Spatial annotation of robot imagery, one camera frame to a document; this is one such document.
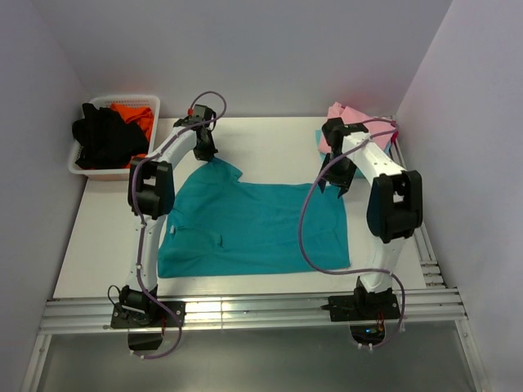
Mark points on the folded red t shirt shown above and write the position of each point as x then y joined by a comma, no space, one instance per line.
393,132

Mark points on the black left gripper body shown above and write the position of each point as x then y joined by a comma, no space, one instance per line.
206,151

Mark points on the folded light teal t shirt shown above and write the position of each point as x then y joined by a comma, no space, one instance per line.
323,157

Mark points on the aluminium right side rail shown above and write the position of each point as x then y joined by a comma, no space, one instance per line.
418,267

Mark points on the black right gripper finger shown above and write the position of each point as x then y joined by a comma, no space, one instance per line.
324,177
343,185

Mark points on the folded pink t shirt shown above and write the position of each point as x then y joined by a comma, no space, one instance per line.
349,116

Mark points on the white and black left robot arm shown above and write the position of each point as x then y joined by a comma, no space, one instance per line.
151,196

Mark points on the white plastic laundry basket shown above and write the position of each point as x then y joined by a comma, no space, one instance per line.
134,101

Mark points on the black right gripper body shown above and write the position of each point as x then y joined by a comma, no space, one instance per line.
341,175

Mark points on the orange t shirt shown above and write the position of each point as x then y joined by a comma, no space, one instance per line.
134,136

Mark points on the aluminium front frame rail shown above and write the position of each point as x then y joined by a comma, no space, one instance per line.
94,315

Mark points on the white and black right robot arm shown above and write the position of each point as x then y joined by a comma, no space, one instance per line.
394,212

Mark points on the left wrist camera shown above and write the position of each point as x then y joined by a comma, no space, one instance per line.
202,110

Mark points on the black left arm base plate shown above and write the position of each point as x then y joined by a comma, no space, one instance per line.
123,318

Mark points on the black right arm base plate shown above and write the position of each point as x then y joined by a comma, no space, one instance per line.
353,308

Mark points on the black t shirt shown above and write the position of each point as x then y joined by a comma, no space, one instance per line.
96,133

